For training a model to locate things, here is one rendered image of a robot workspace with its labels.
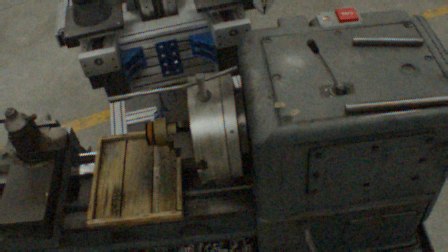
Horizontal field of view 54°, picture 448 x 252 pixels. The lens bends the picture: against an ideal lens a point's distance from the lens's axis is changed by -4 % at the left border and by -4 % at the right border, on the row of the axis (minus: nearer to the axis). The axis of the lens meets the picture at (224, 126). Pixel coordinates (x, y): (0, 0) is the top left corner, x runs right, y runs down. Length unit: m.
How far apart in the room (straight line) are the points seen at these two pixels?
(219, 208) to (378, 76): 0.62
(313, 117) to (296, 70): 0.18
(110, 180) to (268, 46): 0.68
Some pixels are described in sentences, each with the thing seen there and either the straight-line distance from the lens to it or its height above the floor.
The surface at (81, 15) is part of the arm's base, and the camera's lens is 1.75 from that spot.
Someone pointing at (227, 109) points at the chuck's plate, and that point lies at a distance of 1.21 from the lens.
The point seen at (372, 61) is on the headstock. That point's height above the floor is 1.25.
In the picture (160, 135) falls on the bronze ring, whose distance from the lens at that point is 1.34.
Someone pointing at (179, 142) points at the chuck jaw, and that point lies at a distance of 1.31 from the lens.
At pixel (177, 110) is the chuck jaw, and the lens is 1.34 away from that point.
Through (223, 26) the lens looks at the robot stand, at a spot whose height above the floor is 1.12.
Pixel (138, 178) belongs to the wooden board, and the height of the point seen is 0.89.
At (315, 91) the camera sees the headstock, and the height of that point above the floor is 1.25.
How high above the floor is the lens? 2.08
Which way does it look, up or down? 47 degrees down
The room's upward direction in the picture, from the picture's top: 8 degrees counter-clockwise
